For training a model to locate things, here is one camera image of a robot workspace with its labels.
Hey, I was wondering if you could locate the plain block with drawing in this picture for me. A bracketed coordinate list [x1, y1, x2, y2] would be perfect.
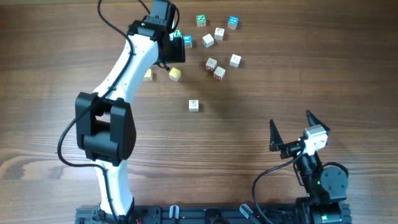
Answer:
[214, 27, 224, 40]

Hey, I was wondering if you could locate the white block red side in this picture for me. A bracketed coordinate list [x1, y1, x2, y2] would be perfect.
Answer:
[213, 67, 226, 80]
[205, 58, 218, 72]

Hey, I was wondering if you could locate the blue block centre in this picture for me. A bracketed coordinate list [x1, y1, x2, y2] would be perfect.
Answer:
[183, 35, 193, 48]

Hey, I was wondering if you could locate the white block teal side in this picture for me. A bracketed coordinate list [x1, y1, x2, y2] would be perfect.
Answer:
[202, 34, 215, 48]

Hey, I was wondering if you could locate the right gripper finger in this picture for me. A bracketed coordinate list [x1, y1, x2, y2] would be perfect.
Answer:
[269, 119, 284, 152]
[306, 110, 330, 132]

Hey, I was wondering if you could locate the white block far right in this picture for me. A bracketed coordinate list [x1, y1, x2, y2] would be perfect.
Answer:
[229, 54, 241, 68]

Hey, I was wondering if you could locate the green letter block top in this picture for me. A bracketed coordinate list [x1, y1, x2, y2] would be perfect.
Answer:
[196, 14, 206, 27]

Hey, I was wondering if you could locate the white block red side upper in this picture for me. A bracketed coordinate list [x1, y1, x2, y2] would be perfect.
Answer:
[205, 58, 218, 72]

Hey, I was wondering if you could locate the yellow M block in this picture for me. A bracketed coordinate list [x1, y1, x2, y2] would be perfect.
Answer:
[169, 67, 181, 82]

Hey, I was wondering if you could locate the green Z block left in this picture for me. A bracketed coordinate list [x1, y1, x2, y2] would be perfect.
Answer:
[172, 29, 182, 38]

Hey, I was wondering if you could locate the blue block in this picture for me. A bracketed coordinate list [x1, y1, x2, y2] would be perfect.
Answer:
[228, 16, 239, 30]
[183, 35, 193, 48]

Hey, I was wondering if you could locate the blue block top right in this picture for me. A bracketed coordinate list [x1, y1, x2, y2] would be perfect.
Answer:
[228, 16, 239, 30]

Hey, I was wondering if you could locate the white block red side lower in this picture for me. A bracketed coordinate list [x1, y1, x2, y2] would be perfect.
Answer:
[213, 67, 226, 80]

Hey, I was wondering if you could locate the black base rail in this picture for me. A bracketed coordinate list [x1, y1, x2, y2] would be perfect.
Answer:
[74, 203, 353, 224]

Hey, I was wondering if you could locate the white block number four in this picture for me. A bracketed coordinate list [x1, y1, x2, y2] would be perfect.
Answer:
[188, 100, 199, 112]

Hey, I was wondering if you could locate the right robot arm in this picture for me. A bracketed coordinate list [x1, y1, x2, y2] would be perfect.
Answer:
[269, 110, 352, 224]

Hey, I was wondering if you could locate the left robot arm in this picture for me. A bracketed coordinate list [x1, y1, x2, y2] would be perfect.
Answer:
[75, 1, 185, 223]

